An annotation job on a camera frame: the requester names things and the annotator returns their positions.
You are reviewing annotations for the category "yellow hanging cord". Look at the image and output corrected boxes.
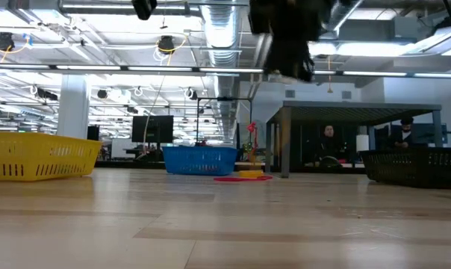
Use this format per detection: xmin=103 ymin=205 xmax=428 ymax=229
xmin=326 ymin=55 xmax=334 ymax=94

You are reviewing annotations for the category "black metal rig frame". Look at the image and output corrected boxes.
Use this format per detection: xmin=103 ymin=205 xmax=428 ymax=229
xmin=196 ymin=96 xmax=253 ymax=149

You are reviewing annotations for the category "blue plastic basket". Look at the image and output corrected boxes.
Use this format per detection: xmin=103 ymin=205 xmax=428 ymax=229
xmin=161 ymin=145 xmax=239 ymax=176

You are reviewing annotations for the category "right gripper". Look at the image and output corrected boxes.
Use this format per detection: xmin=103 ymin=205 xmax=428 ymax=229
xmin=248 ymin=0 xmax=335 ymax=83

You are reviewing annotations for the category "grey perforated metal shelf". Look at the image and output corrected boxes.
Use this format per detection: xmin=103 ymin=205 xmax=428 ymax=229
xmin=264 ymin=99 xmax=444 ymax=179

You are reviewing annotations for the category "black rounded object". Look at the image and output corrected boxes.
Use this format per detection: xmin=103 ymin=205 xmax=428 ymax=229
xmin=318 ymin=155 xmax=343 ymax=168

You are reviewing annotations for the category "black ceiling camera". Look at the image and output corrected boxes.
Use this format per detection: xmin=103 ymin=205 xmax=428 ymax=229
xmin=156 ymin=35 xmax=178 ymax=56
xmin=0 ymin=31 xmax=16 ymax=52

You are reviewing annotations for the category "silver ceiling duct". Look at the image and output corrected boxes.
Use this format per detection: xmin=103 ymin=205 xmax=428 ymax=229
xmin=201 ymin=0 xmax=242 ymax=145
xmin=307 ymin=0 xmax=364 ymax=72

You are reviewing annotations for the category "person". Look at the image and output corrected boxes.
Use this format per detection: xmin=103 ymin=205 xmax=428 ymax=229
xmin=388 ymin=116 xmax=417 ymax=149
xmin=314 ymin=125 xmax=344 ymax=167

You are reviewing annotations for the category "red rubber band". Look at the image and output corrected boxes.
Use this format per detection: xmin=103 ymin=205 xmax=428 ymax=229
xmin=213 ymin=175 xmax=274 ymax=183

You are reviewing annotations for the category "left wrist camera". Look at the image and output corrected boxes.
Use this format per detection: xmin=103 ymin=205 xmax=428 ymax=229
xmin=131 ymin=0 xmax=158 ymax=22

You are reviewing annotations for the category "black plastic basket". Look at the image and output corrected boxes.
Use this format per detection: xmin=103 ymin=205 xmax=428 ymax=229
xmin=359 ymin=146 xmax=451 ymax=190

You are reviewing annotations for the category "black aluminium table frame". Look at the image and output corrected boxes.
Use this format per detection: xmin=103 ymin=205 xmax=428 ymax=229
xmin=94 ymin=160 xmax=364 ymax=175

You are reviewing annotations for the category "long ceiling light strip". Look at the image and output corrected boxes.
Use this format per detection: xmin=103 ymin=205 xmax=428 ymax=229
xmin=0 ymin=64 xmax=451 ymax=78

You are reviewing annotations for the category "red articulated lamp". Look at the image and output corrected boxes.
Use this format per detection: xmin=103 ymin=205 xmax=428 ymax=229
xmin=246 ymin=121 xmax=260 ymax=167

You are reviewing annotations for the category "black flat monitor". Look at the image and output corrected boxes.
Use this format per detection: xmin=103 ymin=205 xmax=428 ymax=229
xmin=131 ymin=114 xmax=174 ymax=145

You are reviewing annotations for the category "yellow plastic basket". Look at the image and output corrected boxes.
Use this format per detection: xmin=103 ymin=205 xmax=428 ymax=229
xmin=0 ymin=131 xmax=103 ymax=183

